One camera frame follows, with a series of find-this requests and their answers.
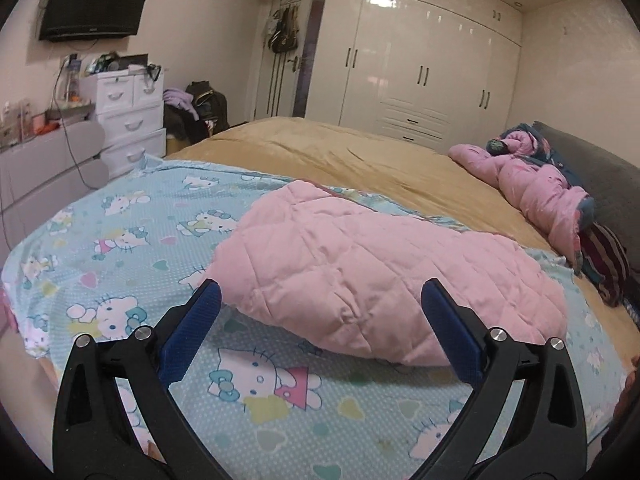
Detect white plastic drawer chest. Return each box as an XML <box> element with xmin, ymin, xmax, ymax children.
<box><xmin>80</xmin><ymin>69</ymin><xmax>168</xmax><ymax>181</ymax></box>

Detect black cable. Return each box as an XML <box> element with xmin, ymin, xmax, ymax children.
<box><xmin>52</xmin><ymin>57</ymin><xmax>86</xmax><ymax>188</ymax></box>

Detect person's dark clothing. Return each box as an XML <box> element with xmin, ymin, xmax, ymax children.
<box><xmin>600</xmin><ymin>355</ymin><xmax>640</xmax><ymax>461</ymax></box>

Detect dark striped pillow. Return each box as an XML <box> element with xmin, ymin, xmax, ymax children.
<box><xmin>580</xmin><ymin>222</ymin><xmax>631</xmax><ymax>308</ymax></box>

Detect purple clothes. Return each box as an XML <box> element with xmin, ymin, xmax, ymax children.
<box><xmin>162</xmin><ymin>88</ymin><xmax>198</xmax><ymax>121</ymax></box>

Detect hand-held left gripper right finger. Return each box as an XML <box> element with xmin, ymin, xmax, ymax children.
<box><xmin>421</xmin><ymin>279</ymin><xmax>587</xmax><ymax>480</ymax></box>

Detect black bag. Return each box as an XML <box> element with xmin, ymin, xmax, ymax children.
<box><xmin>186</xmin><ymin>81</ymin><xmax>230</xmax><ymax>133</ymax></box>

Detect black wall television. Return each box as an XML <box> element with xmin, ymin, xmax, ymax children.
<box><xmin>39</xmin><ymin>0</ymin><xmax>152</xmax><ymax>42</ymax></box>

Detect tan bed cover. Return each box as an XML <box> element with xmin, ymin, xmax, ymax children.
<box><xmin>167</xmin><ymin>116</ymin><xmax>640</xmax><ymax>336</ymax></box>

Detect pink quilted jacket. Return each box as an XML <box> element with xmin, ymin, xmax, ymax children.
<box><xmin>207</xmin><ymin>180</ymin><xmax>568</xmax><ymax>367</ymax></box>

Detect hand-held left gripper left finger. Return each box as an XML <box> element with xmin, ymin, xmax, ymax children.
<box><xmin>52</xmin><ymin>279</ymin><xmax>222</xmax><ymax>480</ymax></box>

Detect white room door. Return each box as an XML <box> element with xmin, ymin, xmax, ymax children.
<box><xmin>254</xmin><ymin>0</ymin><xmax>316</xmax><ymax>123</ymax></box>

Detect dark bags hanging on door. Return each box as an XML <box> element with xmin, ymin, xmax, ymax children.
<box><xmin>265</xmin><ymin>2</ymin><xmax>301</xmax><ymax>53</ymax></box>

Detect dark clothes pile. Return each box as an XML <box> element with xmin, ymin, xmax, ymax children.
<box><xmin>164</xmin><ymin>107</ymin><xmax>201</xmax><ymax>143</ymax></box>

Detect pink puffy coat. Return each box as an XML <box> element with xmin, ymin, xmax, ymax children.
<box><xmin>447</xmin><ymin>122</ymin><xmax>596</xmax><ymax>273</ymax></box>

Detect blue cartoon cat printed sheet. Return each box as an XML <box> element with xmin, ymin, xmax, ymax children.
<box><xmin>0</xmin><ymin>155</ymin><xmax>628</xmax><ymax>480</ymax></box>

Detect grey padded headboard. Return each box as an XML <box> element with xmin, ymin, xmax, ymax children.
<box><xmin>532</xmin><ymin>121</ymin><xmax>640</xmax><ymax>281</ymax></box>

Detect white glossy wardrobe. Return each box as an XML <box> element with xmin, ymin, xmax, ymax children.
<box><xmin>248</xmin><ymin>0</ymin><xmax>523</xmax><ymax>156</ymax></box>

